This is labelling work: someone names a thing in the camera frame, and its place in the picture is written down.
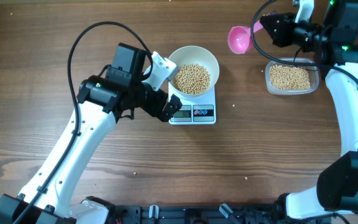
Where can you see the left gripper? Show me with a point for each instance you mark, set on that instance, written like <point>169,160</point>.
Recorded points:
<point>154,109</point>

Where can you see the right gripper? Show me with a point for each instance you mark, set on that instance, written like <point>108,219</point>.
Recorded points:
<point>280,35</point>

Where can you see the pink plastic scoop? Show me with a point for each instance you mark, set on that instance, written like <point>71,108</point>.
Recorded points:
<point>239,39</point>

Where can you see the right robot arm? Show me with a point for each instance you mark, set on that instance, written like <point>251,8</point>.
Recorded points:
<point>336,55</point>

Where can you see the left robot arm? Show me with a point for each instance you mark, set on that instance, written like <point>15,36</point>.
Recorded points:
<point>101,102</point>

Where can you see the white digital kitchen scale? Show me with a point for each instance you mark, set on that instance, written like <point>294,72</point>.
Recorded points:
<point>195,110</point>

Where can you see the soybeans in bowl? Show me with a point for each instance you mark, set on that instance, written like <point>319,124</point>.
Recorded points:
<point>192,79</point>

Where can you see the white bowl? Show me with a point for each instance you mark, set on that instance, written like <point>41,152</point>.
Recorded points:
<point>196,55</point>

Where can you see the soybeans in container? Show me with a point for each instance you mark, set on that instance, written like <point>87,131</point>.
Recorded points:
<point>289,78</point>

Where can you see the clear plastic container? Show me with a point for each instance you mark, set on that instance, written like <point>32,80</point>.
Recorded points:
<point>313,76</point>

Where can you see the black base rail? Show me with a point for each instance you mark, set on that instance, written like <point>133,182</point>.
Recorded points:
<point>248,214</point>

